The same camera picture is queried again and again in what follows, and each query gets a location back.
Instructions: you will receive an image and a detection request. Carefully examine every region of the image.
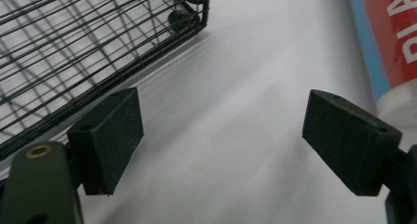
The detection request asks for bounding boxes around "red and blue tube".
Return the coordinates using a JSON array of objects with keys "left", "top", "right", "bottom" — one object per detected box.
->
[{"left": 346, "top": 0, "right": 417, "bottom": 120}]

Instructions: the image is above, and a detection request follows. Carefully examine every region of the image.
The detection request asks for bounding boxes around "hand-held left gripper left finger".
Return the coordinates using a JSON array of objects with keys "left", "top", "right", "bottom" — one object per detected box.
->
[{"left": 0, "top": 86, "right": 145, "bottom": 224}]

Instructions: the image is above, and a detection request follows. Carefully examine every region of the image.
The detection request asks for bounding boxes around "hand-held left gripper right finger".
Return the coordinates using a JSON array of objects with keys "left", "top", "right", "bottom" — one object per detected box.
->
[{"left": 301, "top": 88, "right": 417, "bottom": 224}]

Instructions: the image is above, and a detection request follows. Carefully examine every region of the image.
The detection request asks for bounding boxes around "black wire basket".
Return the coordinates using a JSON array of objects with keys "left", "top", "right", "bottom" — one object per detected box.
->
[{"left": 0, "top": 0, "right": 215, "bottom": 161}]

